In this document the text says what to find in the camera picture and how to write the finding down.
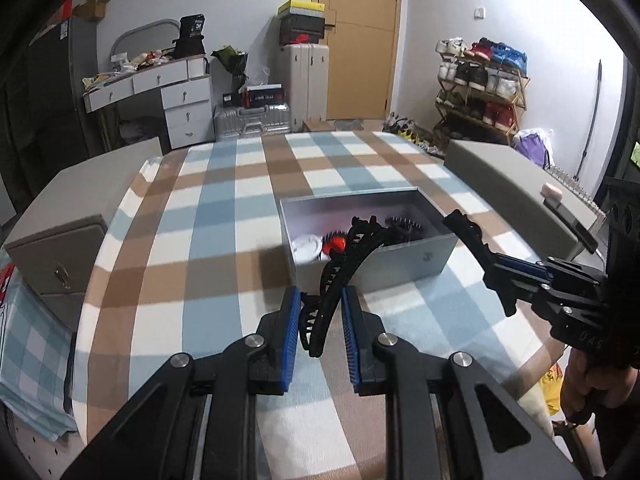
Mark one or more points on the open cardboard box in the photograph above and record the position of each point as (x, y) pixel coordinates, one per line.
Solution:
(94, 7)

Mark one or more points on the yellow bag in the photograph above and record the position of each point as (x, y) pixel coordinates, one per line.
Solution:
(550, 387)

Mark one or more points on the wooden door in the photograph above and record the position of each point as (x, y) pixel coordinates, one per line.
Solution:
(357, 35)

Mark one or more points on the shoes on floor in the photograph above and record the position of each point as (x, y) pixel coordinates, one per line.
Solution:
(410, 130)

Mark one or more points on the grey bedside cabinet with key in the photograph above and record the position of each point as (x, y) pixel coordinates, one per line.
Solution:
(65, 240)

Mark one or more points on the small cardboard box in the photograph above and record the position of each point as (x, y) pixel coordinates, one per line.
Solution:
(317, 125)

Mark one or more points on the red hair accessory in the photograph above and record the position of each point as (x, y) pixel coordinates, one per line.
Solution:
(335, 245)

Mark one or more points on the dark tall cabinet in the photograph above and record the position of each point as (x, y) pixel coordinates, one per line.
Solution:
(50, 90)

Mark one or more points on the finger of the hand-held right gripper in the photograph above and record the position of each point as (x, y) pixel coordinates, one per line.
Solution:
(522, 266)
(510, 290)

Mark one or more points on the black banana hair clip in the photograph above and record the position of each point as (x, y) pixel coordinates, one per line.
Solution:
(337, 282)
(470, 236)

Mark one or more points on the white light switch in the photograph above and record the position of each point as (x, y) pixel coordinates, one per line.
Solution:
(480, 11)

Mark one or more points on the black smartphone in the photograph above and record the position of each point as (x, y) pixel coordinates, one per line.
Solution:
(570, 221)

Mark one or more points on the black shoe box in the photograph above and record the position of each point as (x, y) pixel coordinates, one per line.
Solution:
(301, 30)

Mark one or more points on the purple bag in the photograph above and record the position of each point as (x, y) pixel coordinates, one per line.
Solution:
(534, 146)

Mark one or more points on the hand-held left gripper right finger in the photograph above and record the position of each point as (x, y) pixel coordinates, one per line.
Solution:
(351, 347)

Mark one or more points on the dark wrapped flower bouquet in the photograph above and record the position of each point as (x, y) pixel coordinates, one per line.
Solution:
(231, 62)

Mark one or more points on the pink small block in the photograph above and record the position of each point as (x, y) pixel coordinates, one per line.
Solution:
(552, 191)

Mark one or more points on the white dresser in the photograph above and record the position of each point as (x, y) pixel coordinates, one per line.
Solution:
(170, 95)

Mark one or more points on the yellow lid shoe box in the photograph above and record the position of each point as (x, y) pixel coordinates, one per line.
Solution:
(301, 7)

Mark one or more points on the folded plaid cloth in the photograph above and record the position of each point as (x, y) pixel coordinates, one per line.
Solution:
(30, 350)

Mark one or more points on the grey cardboard box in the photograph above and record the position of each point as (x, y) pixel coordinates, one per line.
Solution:
(415, 260)

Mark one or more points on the mop pole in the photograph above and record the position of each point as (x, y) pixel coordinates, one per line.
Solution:
(593, 115)

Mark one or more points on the person's right hand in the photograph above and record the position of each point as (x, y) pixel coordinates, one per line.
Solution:
(580, 385)

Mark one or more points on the grey arched mirror frame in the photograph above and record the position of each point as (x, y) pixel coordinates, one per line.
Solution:
(145, 30)

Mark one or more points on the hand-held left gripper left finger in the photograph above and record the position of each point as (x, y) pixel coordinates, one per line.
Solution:
(291, 347)

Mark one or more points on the white suitcase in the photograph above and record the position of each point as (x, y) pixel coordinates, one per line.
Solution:
(306, 87)

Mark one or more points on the wooden shoe rack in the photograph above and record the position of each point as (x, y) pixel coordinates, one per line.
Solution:
(480, 90)

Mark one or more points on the silver suitcase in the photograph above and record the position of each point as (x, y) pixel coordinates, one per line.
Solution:
(252, 122)

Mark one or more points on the black box with red label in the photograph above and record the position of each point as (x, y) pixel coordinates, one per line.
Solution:
(264, 96)

